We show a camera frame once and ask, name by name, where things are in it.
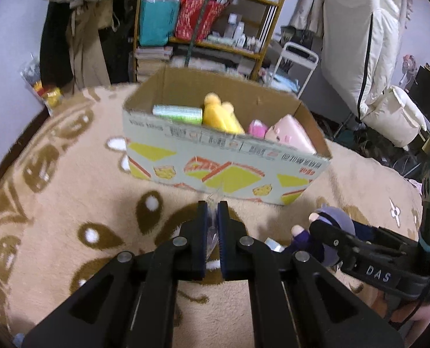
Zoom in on light blue folded cloth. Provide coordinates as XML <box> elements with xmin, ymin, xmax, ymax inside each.
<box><xmin>269</xmin><ymin>74</ymin><xmax>299</xmax><ymax>93</ymax></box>

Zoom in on black hanging garment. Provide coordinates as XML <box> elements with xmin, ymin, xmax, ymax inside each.
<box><xmin>40</xmin><ymin>0</ymin><xmax>136</xmax><ymax>88</ymax></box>

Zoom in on beige patterned blanket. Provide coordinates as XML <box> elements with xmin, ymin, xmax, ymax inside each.
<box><xmin>0</xmin><ymin>80</ymin><xmax>424</xmax><ymax>348</ymax></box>

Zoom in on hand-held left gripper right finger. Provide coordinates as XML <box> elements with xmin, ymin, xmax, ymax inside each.
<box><xmin>217</xmin><ymin>200</ymin><xmax>404</xmax><ymax>348</ymax></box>

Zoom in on wooden shelf unit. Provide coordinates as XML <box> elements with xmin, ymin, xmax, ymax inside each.
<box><xmin>133</xmin><ymin>0</ymin><xmax>293</xmax><ymax>80</ymax></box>

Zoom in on red patterned bag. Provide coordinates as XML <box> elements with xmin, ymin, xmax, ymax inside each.
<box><xmin>174</xmin><ymin>0</ymin><xmax>230</xmax><ymax>42</ymax></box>

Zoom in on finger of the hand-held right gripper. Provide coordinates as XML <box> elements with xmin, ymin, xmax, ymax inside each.
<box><xmin>308</xmin><ymin>219</ymin><xmax>368</xmax><ymax>272</ymax></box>
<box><xmin>353</xmin><ymin>221</ymin><xmax>420</xmax><ymax>251</ymax></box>

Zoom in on clear bag of small things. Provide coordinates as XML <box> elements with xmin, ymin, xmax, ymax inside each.
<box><xmin>19</xmin><ymin>54</ymin><xmax>63</xmax><ymax>111</ymax></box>

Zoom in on person's right hand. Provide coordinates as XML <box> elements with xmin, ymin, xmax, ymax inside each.
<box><xmin>389</xmin><ymin>297</ymin><xmax>430</xmax><ymax>347</ymax></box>

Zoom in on clear plastic package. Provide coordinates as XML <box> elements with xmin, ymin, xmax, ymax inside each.
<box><xmin>204</xmin><ymin>190</ymin><xmax>223</xmax><ymax>271</ymax></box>

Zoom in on pink white plush toy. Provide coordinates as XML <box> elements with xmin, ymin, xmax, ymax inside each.
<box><xmin>247</xmin><ymin>119</ymin><xmax>270</xmax><ymax>139</ymax></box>

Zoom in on small figurine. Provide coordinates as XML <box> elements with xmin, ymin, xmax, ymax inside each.
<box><xmin>402</xmin><ymin>54</ymin><xmax>419</xmax><ymax>88</ymax></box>

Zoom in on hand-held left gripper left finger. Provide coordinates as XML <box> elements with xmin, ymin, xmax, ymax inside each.
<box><xmin>21</xmin><ymin>200</ymin><xmax>208</xmax><ymax>348</ymax></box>

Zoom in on purple plush doll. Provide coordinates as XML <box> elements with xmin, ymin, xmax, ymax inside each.
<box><xmin>290</xmin><ymin>206</ymin><xmax>357</xmax><ymax>266</ymax></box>

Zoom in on printed cardboard box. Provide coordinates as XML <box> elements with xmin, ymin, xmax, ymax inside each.
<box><xmin>122</xmin><ymin>66</ymin><xmax>332</xmax><ymax>206</ymax></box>

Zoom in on pink swirl roll plush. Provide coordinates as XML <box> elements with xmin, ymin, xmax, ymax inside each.
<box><xmin>265</xmin><ymin>114</ymin><xmax>317</xmax><ymax>155</ymax></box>

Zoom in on yellow plush toy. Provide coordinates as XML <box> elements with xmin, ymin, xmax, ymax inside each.
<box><xmin>203</xmin><ymin>93</ymin><xmax>245</xmax><ymax>135</ymax></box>

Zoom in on stack of books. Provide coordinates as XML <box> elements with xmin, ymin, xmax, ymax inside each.
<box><xmin>133</xmin><ymin>45</ymin><xmax>174</xmax><ymax>80</ymax></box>

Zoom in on green tissue pack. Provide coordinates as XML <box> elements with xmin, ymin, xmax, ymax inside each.
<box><xmin>153</xmin><ymin>104</ymin><xmax>204</xmax><ymax>124</ymax></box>

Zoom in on beige hanging coat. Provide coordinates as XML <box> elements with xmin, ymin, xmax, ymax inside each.
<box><xmin>66</xmin><ymin>0</ymin><xmax>110</xmax><ymax>88</ymax></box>

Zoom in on group of white bottles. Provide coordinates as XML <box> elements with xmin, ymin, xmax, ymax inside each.
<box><xmin>208</xmin><ymin>12</ymin><xmax>264</xmax><ymax>49</ymax></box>

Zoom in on teal bag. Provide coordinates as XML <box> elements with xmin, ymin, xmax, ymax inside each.
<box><xmin>139</xmin><ymin>0</ymin><xmax>181</xmax><ymax>46</ymax></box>

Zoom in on green pole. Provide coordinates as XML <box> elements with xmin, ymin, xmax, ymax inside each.
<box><xmin>184</xmin><ymin>0</ymin><xmax>221</xmax><ymax>69</ymax></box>

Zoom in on small pale plastic packet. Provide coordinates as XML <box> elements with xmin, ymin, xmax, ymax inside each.
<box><xmin>262</xmin><ymin>237</ymin><xmax>287</xmax><ymax>253</ymax></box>

